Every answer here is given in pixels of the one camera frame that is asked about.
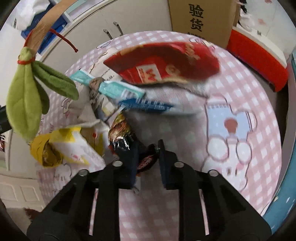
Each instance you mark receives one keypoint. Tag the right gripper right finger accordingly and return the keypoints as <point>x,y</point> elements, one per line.
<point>170,174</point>

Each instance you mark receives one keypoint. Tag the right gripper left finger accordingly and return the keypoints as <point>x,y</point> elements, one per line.
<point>125,161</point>

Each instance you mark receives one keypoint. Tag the black shiny snack wrapper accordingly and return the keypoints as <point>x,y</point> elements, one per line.
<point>121,129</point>

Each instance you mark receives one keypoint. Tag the teal wrapper packet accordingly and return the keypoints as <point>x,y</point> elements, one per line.
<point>114,89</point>

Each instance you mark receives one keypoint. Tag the red snack bag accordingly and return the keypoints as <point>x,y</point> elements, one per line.
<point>153,63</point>

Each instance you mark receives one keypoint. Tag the yellow paper wrapper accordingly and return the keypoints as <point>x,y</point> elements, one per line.
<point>77,144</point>

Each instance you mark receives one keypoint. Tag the blue white wrapper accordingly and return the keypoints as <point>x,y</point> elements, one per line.
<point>146,105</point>

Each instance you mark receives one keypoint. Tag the pink checkered round tablecloth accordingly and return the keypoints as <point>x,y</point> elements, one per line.
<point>235,132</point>

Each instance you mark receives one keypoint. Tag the teal candy-print bed mattress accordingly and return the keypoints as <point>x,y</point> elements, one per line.
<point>281,213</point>

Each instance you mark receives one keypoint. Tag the green plush leaf toy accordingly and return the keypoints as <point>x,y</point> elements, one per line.
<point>27,101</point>

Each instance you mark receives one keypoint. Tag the red white storage bench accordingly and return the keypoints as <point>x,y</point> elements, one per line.
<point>258,58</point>

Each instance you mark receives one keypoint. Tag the large brown cardboard box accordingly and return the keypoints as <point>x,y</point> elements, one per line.
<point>211,20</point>

